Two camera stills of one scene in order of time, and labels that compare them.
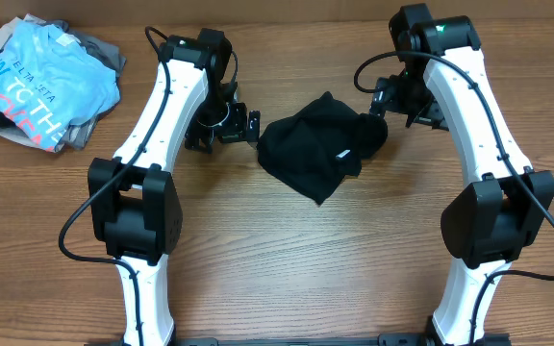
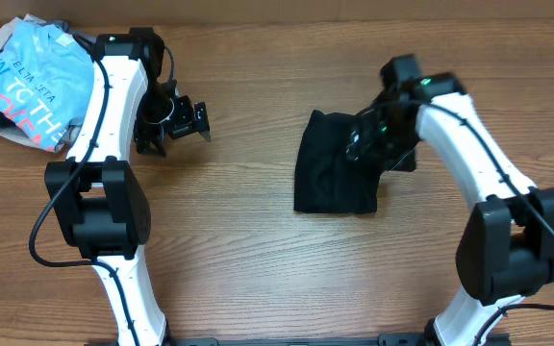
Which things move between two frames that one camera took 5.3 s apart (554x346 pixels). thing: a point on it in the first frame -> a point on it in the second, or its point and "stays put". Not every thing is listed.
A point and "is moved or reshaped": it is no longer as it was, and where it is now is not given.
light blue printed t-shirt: [43, 81] stays put
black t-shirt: [318, 147] is moved or reshaped
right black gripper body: [411, 97] -> [394, 143]
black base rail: [385, 339] stays put
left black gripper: [237, 132] -> [146, 134]
